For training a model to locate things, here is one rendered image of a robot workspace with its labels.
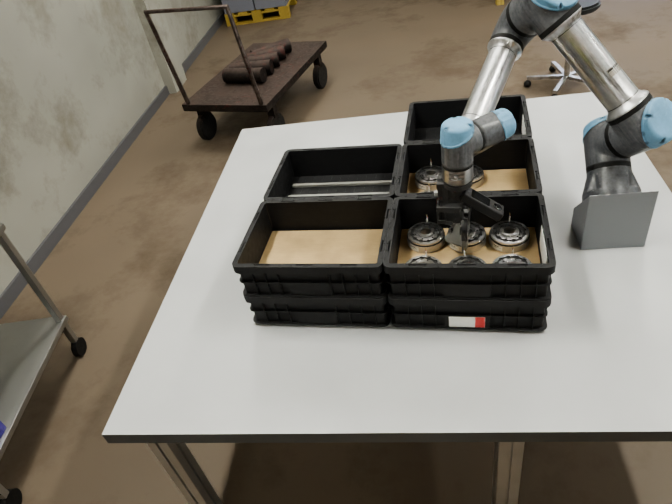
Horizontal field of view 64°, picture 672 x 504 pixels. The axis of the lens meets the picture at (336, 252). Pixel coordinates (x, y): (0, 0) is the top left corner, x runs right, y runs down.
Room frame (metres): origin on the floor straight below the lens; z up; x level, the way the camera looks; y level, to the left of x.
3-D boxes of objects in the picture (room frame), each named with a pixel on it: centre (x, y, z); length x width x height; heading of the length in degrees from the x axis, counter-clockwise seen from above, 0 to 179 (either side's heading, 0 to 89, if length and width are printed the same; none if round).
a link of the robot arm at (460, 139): (1.11, -0.33, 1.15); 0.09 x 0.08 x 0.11; 112
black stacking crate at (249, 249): (1.19, 0.04, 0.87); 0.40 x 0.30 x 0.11; 72
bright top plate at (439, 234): (1.17, -0.25, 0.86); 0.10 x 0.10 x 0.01
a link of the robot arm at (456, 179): (1.11, -0.33, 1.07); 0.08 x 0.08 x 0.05
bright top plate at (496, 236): (1.10, -0.46, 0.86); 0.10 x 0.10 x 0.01
